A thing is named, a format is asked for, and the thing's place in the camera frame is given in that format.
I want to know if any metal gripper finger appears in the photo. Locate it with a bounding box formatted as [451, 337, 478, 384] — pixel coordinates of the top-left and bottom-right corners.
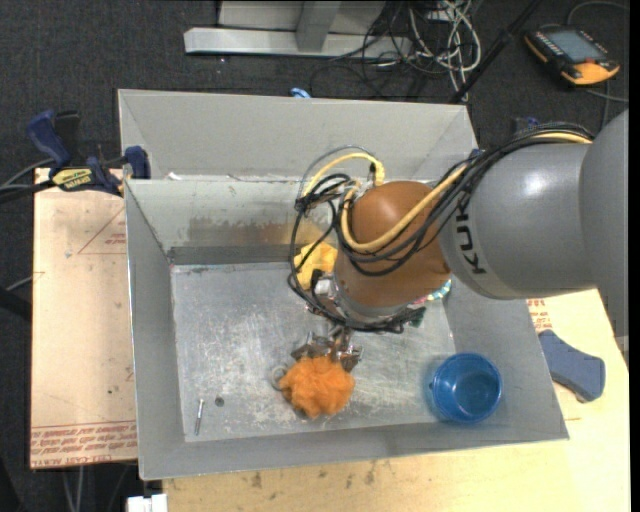
[290, 341, 327, 362]
[335, 344, 364, 374]

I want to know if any orange fluffy bath pouf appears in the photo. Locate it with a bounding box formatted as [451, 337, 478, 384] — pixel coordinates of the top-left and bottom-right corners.
[271, 354, 357, 420]

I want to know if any grey metal bin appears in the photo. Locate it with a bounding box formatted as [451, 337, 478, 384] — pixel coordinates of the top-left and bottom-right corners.
[117, 88, 570, 482]

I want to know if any yellow toy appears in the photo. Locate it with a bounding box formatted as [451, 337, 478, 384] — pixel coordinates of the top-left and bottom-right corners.
[293, 241, 339, 274]

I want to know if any pastel multicoloured toy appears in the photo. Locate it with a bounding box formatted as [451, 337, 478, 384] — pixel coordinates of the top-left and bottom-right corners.
[417, 278, 454, 306]

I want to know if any blue plastic cup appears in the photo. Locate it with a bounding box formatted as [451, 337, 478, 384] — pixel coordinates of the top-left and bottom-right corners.
[428, 352, 504, 425]

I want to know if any brown cardboard board, red print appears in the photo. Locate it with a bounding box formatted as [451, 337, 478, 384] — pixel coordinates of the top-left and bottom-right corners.
[29, 167, 139, 470]

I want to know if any black cylinder on white bracket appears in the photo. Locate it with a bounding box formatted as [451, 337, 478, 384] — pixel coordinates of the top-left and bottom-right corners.
[308, 268, 335, 301]

